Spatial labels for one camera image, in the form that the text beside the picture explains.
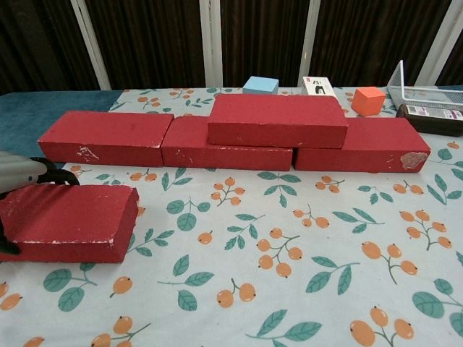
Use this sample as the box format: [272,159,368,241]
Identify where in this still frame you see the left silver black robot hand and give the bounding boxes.
[0,150,81,256]

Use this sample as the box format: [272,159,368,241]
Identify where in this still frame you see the red brick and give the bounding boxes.
[38,111,175,168]
[207,93,349,149]
[292,116,432,173]
[161,115,294,171]
[0,184,140,264]

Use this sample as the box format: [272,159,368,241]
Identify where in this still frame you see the teal table cover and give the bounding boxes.
[0,90,122,185]

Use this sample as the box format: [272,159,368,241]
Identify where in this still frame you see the floral berry print tablecloth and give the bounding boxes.
[0,85,463,347]

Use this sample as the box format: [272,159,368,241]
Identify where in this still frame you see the light blue cube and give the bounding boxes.
[242,76,280,95]

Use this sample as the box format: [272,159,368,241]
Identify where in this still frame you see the white product box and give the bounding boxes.
[302,76,337,97]

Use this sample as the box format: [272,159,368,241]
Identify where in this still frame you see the orange cube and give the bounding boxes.
[351,87,385,117]

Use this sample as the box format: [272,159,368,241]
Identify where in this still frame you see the brown bottle with label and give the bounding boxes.
[396,103,463,137]

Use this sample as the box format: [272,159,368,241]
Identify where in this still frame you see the white partition frame post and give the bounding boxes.
[426,0,463,87]
[302,0,321,79]
[199,0,224,87]
[70,0,111,90]

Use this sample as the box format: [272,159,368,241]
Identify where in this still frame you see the white wire mesh tray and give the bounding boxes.
[386,59,463,109]

